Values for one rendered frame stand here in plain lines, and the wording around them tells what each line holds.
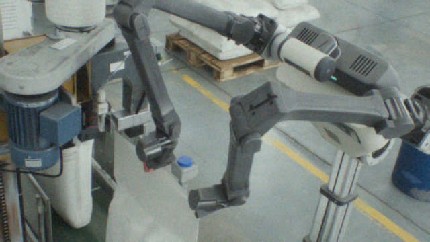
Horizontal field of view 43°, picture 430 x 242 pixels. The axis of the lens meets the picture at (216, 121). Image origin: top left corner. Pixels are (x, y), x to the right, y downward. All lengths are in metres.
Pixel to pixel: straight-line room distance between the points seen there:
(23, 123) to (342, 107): 0.91
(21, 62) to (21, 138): 0.22
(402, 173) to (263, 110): 2.76
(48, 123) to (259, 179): 2.20
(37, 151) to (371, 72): 0.98
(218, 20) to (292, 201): 2.04
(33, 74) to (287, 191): 2.30
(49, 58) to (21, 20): 3.17
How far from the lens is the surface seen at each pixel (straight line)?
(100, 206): 2.68
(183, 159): 2.19
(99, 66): 1.88
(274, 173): 3.67
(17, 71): 1.57
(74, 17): 1.54
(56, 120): 1.56
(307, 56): 1.45
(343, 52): 1.56
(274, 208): 3.38
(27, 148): 1.69
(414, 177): 3.74
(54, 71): 1.57
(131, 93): 2.00
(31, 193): 2.39
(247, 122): 1.10
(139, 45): 1.46
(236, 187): 1.41
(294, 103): 1.11
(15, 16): 4.77
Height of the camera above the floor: 2.12
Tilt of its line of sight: 31 degrees down
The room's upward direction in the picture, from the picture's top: 7 degrees clockwise
